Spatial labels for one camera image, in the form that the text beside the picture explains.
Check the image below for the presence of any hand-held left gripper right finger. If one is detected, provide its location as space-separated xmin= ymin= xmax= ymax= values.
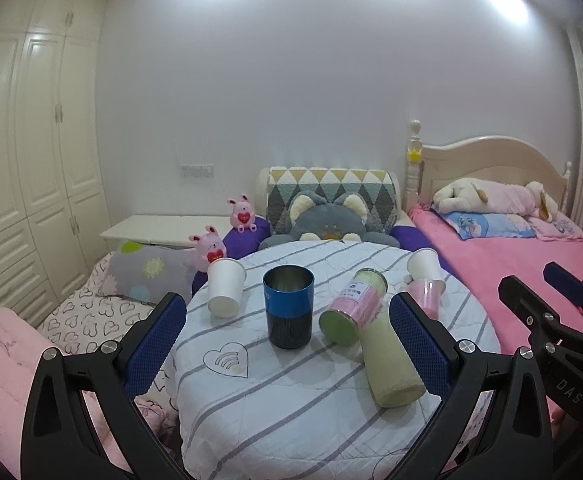
xmin=388 ymin=291 xmax=555 ymax=480

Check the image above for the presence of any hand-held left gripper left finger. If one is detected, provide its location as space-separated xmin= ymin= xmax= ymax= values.
xmin=19 ymin=291 xmax=188 ymax=480

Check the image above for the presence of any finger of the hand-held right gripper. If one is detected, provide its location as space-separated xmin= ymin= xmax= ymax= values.
xmin=498 ymin=274 xmax=572 ymax=356
xmin=543 ymin=261 xmax=583 ymax=346

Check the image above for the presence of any pink and green cup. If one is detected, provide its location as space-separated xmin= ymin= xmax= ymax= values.
xmin=318 ymin=267 xmax=389 ymax=345

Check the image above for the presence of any pink plastic cup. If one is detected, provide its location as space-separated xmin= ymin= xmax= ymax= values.
xmin=405 ymin=278 xmax=447 ymax=320

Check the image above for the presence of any white paper cup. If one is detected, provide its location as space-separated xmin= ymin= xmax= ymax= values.
xmin=207 ymin=257 xmax=247 ymax=318
xmin=404 ymin=248 xmax=445 ymax=285

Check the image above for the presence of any blue and black metal cup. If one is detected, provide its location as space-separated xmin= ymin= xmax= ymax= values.
xmin=263 ymin=266 xmax=315 ymax=350

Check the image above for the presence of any pink bed sheet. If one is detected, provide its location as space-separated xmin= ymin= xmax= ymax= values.
xmin=409 ymin=203 xmax=583 ymax=431

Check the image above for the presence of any pale green rolled towel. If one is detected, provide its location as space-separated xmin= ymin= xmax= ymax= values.
xmin=361 ymin=305 xmax=426 ymax=408

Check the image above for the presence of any heart print sheet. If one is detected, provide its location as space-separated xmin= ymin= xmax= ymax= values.
xmin=36 ymin=252 xmax=182 ymax=461

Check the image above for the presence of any grey flower pillow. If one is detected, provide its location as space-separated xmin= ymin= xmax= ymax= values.
xmin=102 ymin=241 xmax=198 ymax=306

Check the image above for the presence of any blue cartoon pillow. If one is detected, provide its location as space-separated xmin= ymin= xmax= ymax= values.
xmin=434 ymin=209 xmax=583 ymax=241

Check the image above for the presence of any white and pink plush dog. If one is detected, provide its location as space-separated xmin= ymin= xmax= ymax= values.
xmin=432 ymin=178 xmax=559 ymax=222

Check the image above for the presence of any pink bunny toy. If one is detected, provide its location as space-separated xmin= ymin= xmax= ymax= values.
xmin=228 ymin=193 xmax=258 ymax=233
xmin=188 ymin=225 xmax=227 ymax=273

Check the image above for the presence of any purple pillow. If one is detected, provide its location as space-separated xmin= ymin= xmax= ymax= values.
xmin=389 ymin=225 xmax=422 ymax=252
xmin=190 ymin=216 xmax=271 ymax=301

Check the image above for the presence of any white folding table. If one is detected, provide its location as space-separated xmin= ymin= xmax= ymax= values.
xmin=100 ymin=214 xmax=233 ymax=249

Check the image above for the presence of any striped white quilt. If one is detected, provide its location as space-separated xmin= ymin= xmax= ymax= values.
xmin=169 ymin=240 xmax=502 ymax=480

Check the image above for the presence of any cream bed headboard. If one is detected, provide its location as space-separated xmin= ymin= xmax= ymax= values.
xmin=402 ymin=120 xmax=573 ymax=222

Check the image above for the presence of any pale pink blanket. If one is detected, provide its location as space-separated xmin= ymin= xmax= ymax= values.
xmin=0 ymin=306 xmax=122 ymax=476

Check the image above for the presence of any grey cat plush cushion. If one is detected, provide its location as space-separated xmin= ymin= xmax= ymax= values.
xmin=258 ymin=190 xmax=402 ymax=249

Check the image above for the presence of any triangle pattern cushion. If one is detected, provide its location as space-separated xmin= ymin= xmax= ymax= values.
xmin=265 ymin=167 xmax=399 ymax=235

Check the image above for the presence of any cream wardrobe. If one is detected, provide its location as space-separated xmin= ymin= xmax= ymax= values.
xmin=0 ymin=0 xmax=112 ymax=330

